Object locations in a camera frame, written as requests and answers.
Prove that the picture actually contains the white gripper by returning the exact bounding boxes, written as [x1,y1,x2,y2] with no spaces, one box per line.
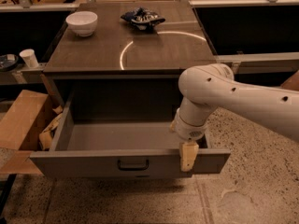
[170,109,207,172]

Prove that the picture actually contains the grey top drawer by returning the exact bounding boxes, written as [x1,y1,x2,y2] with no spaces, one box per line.
[30,95,230,179]

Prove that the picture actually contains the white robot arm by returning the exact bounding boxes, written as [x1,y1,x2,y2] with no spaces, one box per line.
[171,63,299,172]

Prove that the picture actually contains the grey drawer cabinet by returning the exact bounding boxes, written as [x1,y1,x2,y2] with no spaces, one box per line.
[44,1,215,121]

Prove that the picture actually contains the blue chip bag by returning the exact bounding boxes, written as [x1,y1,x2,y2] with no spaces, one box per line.
[121,7,165,31]

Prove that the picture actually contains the crumpled items in box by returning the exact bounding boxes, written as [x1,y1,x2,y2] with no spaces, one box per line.
[39,105,63,150]

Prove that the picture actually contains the white ceramic bowl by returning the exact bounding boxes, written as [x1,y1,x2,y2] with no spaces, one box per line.
[66,11,98,36]

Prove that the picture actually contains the brown cardboard box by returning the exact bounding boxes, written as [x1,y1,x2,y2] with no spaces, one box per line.
[0,90,59,175]

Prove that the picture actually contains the white paper cup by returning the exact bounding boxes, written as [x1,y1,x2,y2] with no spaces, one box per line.
[20,49,39,68]

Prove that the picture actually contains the dark round lid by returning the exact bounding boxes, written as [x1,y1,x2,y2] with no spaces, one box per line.
[0,54,19,72]

